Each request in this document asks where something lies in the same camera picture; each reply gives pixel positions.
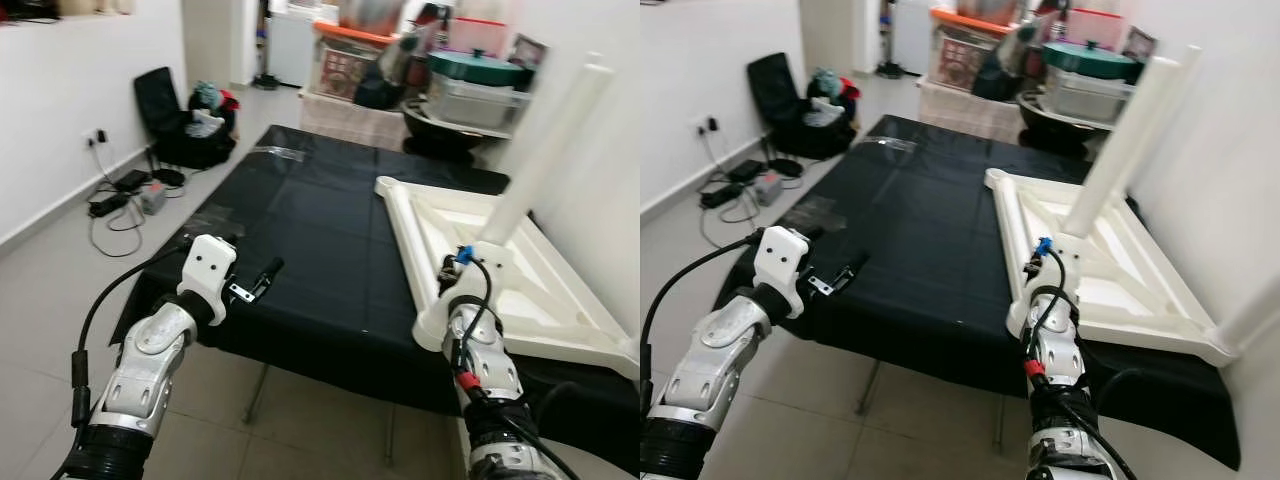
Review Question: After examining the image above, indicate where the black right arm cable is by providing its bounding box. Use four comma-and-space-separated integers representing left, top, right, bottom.
450, 250, 581, 480
1025, 242, 1141, 480

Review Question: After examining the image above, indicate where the black floor cloth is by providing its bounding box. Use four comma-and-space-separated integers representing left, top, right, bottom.
115, 125, 640, 476
712, 115, 1241, 471

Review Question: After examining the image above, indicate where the clear plastic container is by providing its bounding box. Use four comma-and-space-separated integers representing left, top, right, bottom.
425, 75, 531, 131
1040, 68, 1136, 123

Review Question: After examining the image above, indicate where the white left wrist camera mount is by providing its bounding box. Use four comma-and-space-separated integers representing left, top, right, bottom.
178, 235, 239, 326
752, 227, 811, 319

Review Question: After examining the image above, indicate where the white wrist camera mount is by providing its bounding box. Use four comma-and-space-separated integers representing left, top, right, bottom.
470, 240, 516, 296
1045, 232, 1091, 291
752, 227, 811, 319
178, 235, 239, 326

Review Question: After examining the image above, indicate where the printed cardboard box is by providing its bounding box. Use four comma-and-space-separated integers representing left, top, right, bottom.
1122, 27, 1161, 61
508, 33, 549, 71

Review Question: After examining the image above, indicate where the white appliance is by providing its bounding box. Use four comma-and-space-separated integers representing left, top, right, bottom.
890, 0, 936, 76
265, 12, 316, 86

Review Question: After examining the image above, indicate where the orange-lidded storage box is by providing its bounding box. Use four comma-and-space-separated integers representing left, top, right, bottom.
313, 22, 396, 101
930, 8, 1011, 89

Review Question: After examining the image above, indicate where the black open bag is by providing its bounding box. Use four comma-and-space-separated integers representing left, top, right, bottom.
133, 66, 239, 169
747, 52, 861, 159

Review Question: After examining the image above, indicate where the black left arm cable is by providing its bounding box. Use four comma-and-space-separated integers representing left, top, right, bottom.
65, 238, 191, 471
640, 232, 761, 401

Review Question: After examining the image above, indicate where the black countertop appliance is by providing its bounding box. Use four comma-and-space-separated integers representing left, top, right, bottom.
0, 0, 61, 21

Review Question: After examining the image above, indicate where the metal pot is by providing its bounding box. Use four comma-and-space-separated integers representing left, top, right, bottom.
340, 0, 406, 36
955, 0, 1021, 26

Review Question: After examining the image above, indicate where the beige cloth-covered stand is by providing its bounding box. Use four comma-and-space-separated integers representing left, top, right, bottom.
300, 90, 411, 151
918, 80, 1026, 143

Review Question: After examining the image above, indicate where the pink plastic container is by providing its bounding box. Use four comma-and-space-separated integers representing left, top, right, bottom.
448, 17, 506, 56
1068, 8, 1126, 46

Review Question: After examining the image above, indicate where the black glossy bag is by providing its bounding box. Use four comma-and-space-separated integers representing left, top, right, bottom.
355, 35, 426, 109
970, 25, 1046, 101

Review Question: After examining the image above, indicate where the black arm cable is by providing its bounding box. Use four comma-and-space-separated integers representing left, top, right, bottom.
640, 232, 761, 401
450, 250, 581, 480
1025, 242, 1141, 480
65, 238, 191, 471

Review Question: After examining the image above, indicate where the clear tape cross patch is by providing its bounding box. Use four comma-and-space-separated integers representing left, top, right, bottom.
795, 195, 851, 231
180, 205, 241, 241

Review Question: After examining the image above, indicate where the black looped floor cable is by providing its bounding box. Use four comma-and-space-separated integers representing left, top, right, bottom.
88, 140, 146, 259
700, 130, 761, 251

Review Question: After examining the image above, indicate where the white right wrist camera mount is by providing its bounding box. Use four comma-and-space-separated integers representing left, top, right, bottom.
1045, 232, 1091, 291
470, 240, 516, 296

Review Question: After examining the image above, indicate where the green pot with lid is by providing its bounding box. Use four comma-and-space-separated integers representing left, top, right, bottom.
1043, 40, 1141, 81
428, 50, 529, 89

